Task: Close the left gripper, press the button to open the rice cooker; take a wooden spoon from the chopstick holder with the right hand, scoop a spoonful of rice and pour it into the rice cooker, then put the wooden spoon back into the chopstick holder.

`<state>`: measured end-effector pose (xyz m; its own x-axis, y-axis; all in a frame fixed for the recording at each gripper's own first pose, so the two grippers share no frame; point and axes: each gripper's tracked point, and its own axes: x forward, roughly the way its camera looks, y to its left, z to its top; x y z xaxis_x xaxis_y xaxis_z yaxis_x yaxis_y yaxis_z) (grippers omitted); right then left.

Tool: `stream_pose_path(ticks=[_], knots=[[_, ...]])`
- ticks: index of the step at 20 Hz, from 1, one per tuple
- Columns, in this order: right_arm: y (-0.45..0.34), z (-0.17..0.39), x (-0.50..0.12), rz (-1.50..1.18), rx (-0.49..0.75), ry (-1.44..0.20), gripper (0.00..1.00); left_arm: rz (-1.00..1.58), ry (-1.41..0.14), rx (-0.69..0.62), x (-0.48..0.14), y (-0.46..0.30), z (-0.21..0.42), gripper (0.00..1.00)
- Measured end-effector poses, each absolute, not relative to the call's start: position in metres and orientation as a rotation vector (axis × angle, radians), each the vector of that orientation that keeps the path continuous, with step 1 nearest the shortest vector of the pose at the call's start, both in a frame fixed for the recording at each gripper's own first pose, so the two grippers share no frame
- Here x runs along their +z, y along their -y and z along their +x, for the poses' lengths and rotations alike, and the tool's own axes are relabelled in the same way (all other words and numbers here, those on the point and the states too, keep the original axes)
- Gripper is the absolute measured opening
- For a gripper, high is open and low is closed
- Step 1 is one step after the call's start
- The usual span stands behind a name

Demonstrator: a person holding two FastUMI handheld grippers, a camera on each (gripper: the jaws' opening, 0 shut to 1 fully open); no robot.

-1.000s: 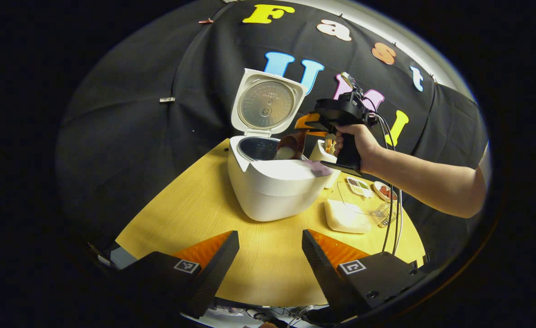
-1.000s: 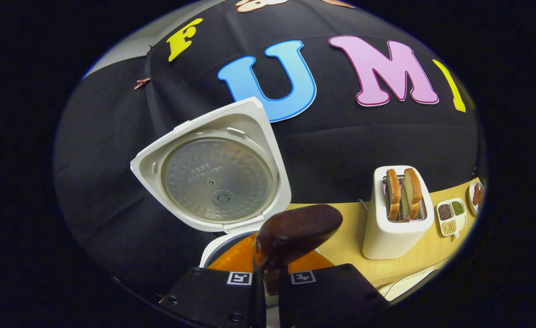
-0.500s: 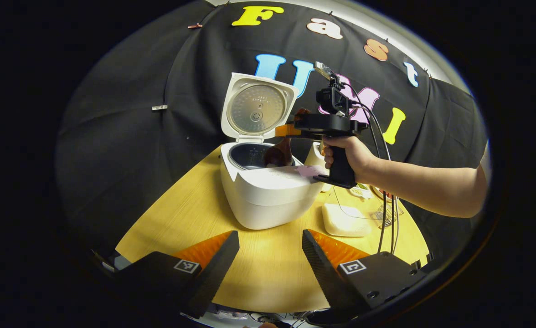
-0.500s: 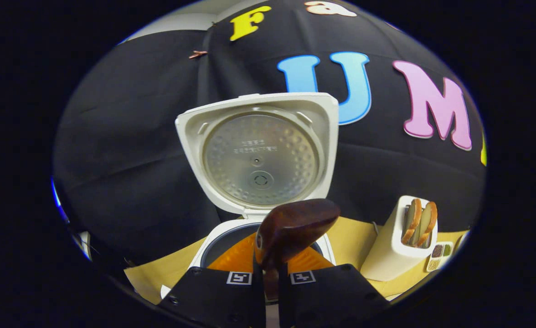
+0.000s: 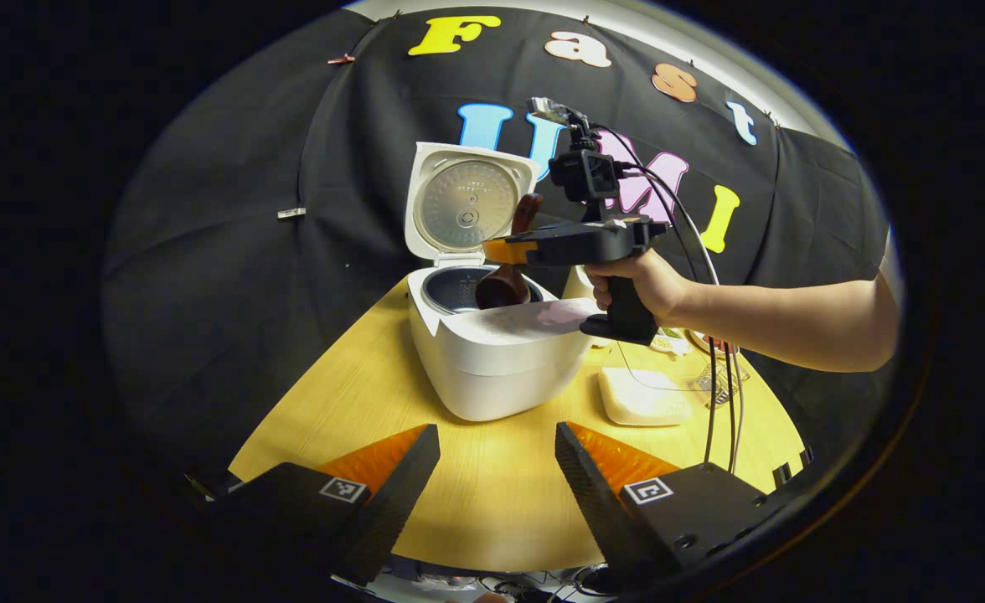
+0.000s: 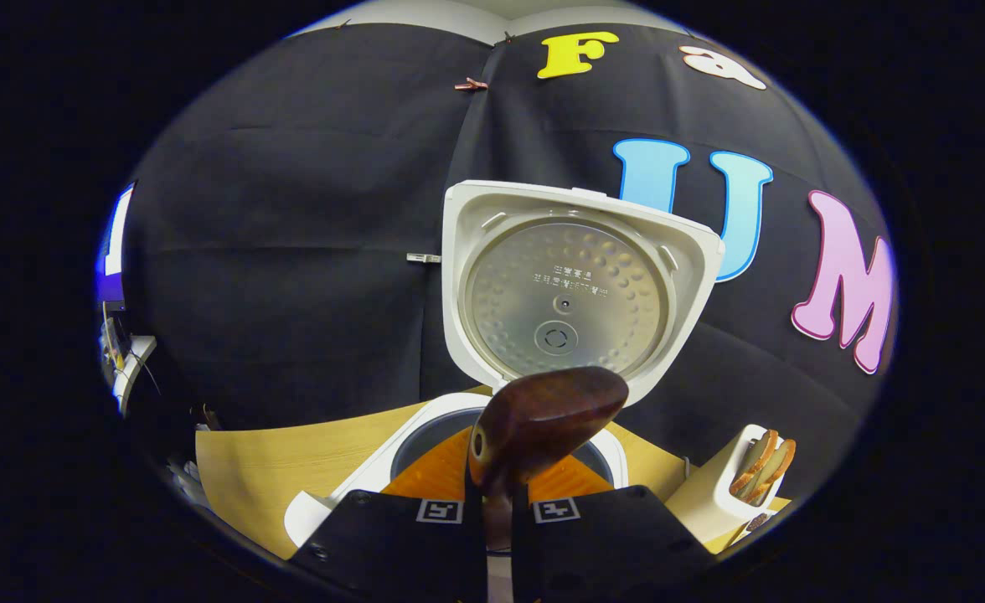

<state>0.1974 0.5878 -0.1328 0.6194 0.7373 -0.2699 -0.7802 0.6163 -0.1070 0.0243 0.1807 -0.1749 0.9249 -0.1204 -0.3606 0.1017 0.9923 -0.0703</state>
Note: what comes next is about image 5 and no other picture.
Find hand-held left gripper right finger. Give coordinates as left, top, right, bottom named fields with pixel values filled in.
left=554, top=421, right=788, bottom=587

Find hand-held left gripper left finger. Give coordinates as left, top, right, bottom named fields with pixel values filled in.
left=208, top=424, right=441, bottom=587

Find brown wooden spoon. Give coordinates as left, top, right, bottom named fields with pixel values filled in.
left=474, top=193, right=544, bottom=311

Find clear container of rice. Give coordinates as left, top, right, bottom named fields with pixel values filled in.
left=597, top=366, right=694, bottom=427

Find white rice cooker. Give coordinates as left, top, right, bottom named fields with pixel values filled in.
left=404, top=142, right=606, bottom=422

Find white toaster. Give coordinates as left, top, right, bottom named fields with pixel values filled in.
left=561, top=266, right=615, bottom=348

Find black backdrop cloth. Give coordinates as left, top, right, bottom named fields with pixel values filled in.
left=106, top=7, right=891, bottom=470

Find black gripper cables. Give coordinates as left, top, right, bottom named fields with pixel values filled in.
left=593, top=124, right=746, bottom=475

